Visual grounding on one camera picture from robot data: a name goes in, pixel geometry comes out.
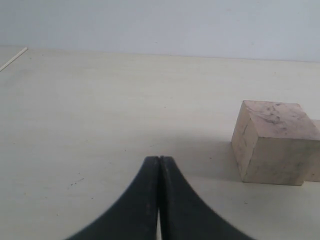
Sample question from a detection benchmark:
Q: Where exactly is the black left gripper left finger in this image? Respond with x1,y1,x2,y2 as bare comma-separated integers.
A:
69,156,160,240

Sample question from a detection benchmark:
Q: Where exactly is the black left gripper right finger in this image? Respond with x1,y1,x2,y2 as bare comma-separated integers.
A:
159,156,252,240

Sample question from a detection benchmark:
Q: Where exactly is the second largest wooden cube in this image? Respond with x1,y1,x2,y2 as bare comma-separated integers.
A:
302,117,320,182

